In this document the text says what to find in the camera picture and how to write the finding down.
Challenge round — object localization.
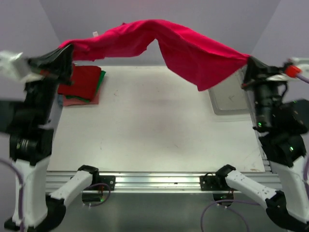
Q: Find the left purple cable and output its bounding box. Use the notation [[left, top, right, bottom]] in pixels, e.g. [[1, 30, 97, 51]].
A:
[[0, 158, 112, 232]]

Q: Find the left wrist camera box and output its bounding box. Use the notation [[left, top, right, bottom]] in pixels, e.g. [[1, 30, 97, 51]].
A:
[[0, 50, 44, 83]]

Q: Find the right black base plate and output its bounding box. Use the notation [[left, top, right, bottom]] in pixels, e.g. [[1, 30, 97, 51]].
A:
[[199, 175, 231, 191]]

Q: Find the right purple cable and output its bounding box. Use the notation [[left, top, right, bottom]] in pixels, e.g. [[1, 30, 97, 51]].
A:
[[200, 72, 309, 232]]

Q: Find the light blue folded shirt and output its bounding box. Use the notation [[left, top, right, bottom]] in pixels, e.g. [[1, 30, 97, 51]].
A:
[[57, 95, 63, 107]]

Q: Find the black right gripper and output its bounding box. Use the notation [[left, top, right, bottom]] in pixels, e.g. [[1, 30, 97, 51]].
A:
[[234, 55, 282, 125]]

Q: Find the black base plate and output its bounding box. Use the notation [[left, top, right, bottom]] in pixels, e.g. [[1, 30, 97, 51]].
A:
[[90, 175, 116, 191], [199, 175, 231, 191]]

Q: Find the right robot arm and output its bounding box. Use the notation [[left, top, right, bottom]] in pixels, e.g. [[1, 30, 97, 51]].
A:
[[215, 57, 309, 232]]

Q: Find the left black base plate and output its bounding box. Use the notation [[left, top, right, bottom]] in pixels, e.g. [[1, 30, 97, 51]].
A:
[[90, 175, 116, 191]]

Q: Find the dark red folded shirt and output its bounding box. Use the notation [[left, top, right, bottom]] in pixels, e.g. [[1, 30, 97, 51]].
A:
[[57, 65, 101, 101]]

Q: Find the purple cable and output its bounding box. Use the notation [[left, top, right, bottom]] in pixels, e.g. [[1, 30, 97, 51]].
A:
[[0, 158, 112, 232], [200, 72, 309, 232]]

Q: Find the clear plastic bin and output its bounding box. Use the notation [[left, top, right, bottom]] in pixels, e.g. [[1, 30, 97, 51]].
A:
[[208, 66, 249, 116]]

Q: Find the crimson pink t shirt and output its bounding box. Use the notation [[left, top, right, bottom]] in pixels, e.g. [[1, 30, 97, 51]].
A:
[[60, 19, 249, 91]]

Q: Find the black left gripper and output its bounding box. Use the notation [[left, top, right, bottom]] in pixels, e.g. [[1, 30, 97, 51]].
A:
[[30, 42, 78, 121]]

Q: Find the aluminium mounting rail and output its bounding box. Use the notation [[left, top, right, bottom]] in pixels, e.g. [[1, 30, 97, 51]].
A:
[[46, 171, 282, 193]]

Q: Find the salmon pink folded shirt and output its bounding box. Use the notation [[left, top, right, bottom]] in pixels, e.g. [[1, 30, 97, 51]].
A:
[[63, 93, 99, 106]]

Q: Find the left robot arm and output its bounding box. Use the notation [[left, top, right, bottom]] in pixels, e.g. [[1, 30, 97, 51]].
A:
[[0, 44, 100, 232]]

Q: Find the green folded shirt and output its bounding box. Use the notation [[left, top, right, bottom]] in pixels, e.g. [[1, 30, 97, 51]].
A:
[[65, 71, 106, 102]]

